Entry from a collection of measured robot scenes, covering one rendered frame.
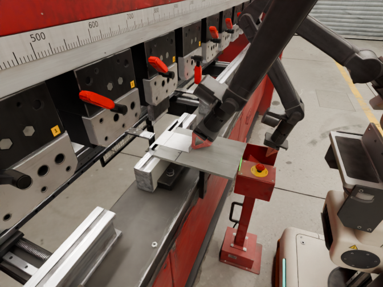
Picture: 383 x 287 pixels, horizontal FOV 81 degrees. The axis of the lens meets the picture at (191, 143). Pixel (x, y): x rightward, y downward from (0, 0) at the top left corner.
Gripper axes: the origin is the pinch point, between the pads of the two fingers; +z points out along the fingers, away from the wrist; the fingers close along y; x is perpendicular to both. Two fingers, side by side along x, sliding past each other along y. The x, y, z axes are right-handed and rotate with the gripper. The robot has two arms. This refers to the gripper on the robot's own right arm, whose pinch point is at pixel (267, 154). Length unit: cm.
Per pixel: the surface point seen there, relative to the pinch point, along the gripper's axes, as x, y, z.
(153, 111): 34, 44, -22
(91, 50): 54, 49, -44
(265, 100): -185, -13, 56
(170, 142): 29.7, 38.0, -10.5
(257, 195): 14.8, -2.1, 11.4
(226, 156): 30.8, 19.0, -15.2
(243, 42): -187, 38, 3
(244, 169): 10.9, 7.7, 4.4
